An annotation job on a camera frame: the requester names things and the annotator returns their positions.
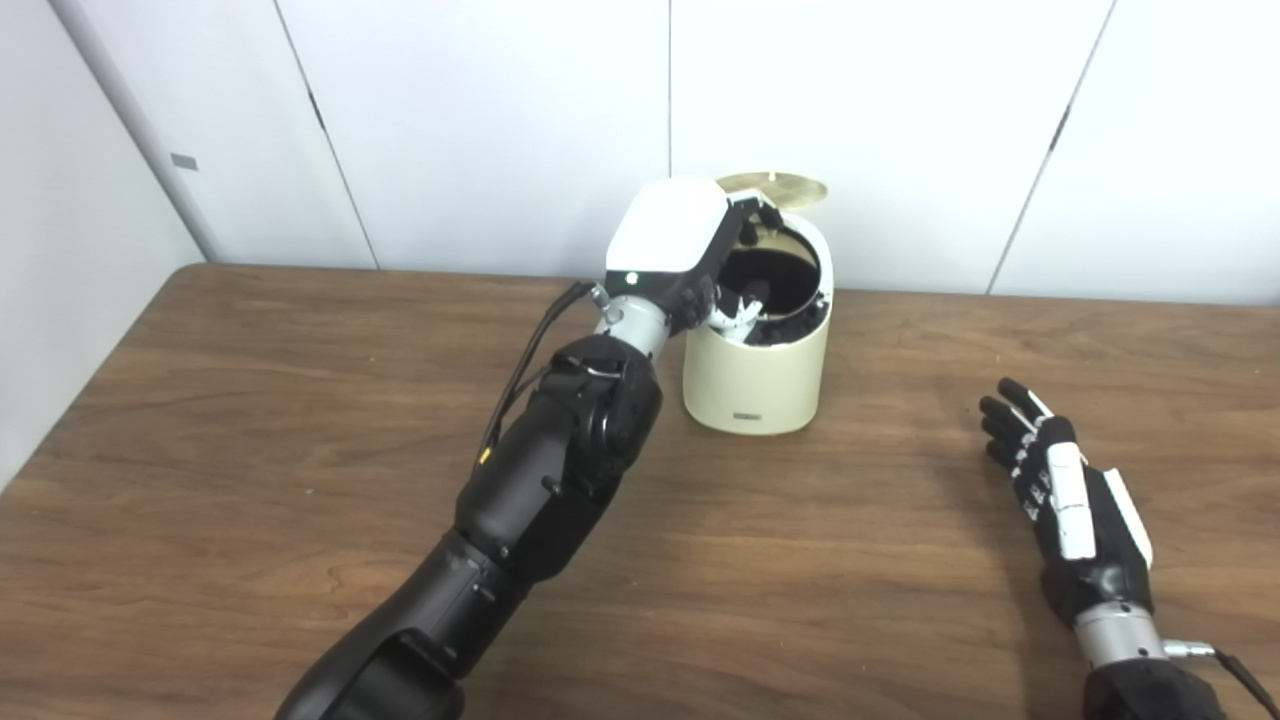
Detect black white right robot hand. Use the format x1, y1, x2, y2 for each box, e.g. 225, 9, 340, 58
979, 377, 1156, 629

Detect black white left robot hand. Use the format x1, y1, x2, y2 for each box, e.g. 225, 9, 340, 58
604, 177, 786, 346

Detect cream round bin lid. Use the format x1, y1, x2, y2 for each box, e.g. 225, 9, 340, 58
716, 172, 829, 211

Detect cream-colored round bin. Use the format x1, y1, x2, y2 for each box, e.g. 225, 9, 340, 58
683, 205, 835, 436

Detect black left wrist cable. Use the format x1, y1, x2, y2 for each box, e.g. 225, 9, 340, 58
478, 280, 613, 471

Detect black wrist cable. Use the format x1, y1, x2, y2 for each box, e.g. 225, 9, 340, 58
1162, 640, 1280, 720
478, 280, 613, 471

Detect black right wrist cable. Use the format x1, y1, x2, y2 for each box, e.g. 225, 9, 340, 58
1162, 640, 1280, 720

